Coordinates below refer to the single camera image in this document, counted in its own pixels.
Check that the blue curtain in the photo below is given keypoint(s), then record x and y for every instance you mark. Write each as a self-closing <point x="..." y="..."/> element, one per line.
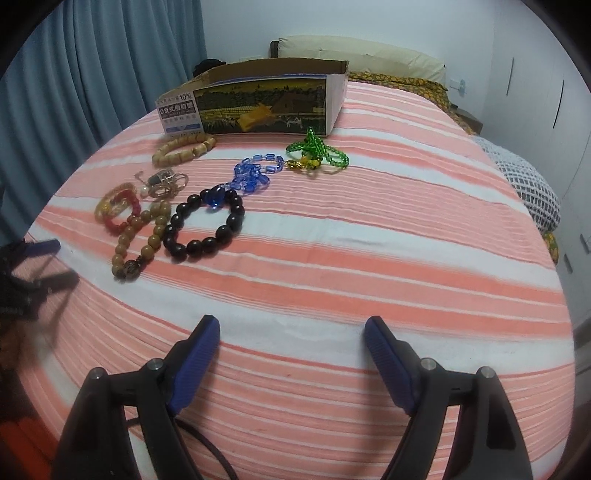
<point x="101" y="69"/>

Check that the white pearl bead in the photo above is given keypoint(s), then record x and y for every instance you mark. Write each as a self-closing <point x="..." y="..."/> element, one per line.
<point x="146" y="190"/>

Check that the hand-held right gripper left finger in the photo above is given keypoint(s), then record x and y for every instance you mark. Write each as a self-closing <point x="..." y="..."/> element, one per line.
<point x="198" y="360"/>

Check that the black cloth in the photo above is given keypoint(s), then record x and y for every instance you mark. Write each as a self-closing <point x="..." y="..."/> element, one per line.
<point x="205" y="68"/>

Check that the printed cardboard box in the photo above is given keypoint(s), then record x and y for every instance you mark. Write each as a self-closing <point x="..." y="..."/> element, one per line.
<point x="258" y="106"/>

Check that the white wall socket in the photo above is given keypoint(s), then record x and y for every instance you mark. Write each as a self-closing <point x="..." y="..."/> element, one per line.
<point x="457" y="86"/>

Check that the white wardrobe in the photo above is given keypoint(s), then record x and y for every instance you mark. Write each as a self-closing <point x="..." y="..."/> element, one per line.
<point x="540" y="92"/>

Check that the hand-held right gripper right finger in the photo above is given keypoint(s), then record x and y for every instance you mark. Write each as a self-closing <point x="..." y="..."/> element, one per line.
<point x="388" y="360"/>

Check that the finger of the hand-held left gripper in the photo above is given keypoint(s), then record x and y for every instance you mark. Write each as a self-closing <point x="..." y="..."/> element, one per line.
<point x="16" y="297"/>
<point x="44" y="247"/>

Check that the yellow bead charm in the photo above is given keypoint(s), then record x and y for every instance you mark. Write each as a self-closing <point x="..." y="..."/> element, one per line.
<point x="304" y="164"/>

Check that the cream pillow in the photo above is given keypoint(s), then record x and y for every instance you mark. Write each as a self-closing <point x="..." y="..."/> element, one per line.
<point x="369" y="57"/>

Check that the striped pink white bedsheet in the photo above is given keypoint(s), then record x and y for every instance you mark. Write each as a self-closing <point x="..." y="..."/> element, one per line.
<point x="369" y="254"/>

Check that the orange object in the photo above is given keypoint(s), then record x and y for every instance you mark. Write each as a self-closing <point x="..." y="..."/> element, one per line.
<point x="23" y="434"/>

